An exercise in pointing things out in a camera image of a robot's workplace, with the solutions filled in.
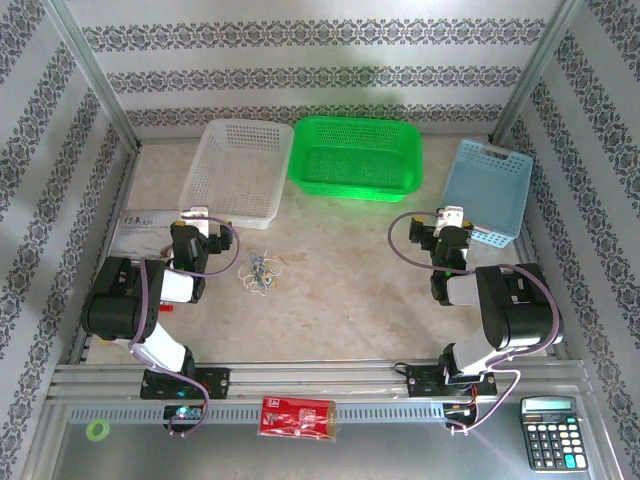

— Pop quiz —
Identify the green tape roll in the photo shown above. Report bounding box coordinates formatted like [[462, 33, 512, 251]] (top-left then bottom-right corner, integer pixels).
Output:
[[85, 418, 111, 442]]

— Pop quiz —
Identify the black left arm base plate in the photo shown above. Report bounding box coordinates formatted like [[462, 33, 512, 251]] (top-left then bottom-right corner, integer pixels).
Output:
[[139, 367, 232, 401]]

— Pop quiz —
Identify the white perforated plastic basket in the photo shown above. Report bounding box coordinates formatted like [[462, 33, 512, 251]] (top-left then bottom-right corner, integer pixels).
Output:
[[178, 118, 295, 231]]

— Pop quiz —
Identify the grey slotted cable duct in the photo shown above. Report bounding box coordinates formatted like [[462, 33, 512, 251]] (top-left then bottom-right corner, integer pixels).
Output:
[[67, 402, 451, 425]]

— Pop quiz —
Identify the light blue plastic basket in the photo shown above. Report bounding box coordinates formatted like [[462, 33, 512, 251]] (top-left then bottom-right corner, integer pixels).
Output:
[[442, 138, 534, 250]]

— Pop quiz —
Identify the grey printed book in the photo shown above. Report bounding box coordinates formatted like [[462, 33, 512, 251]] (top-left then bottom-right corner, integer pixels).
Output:
[[107, 208, 184, 262]]

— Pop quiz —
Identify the black desk calculator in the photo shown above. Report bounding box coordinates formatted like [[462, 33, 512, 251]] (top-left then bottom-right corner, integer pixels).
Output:
[[519, 396, 589, 473]]

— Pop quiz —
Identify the red foil packet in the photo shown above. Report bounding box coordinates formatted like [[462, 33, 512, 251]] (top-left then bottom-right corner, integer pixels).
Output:
[[257, 395, 339, 444]]

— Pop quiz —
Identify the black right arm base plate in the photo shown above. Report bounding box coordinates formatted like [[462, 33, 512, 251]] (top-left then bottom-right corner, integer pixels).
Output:
[[405, 363, 499, 400]]

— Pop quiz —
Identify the aluminium side rail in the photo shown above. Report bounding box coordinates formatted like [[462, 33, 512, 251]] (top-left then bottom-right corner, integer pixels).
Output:
[[487, 139, 571, 361], [69, 142, 144, 365]]

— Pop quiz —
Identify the green perforated plastic basket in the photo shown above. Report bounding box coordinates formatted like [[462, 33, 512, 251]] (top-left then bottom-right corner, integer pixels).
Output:
[[287, 115, 424, 204]]

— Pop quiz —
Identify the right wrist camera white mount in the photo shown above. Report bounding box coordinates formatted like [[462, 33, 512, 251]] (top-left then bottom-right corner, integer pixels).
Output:
[[433, 205, 465, 237]]

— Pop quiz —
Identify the aluminium mounting rail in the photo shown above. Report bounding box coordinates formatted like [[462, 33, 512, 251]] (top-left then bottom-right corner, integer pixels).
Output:
[[47, 358, 591, 401]]

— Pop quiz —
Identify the aluminium frame post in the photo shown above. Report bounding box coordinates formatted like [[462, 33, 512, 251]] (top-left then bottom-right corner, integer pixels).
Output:
[[489, 0, 585, 147], [43, 0, 144, 151]]

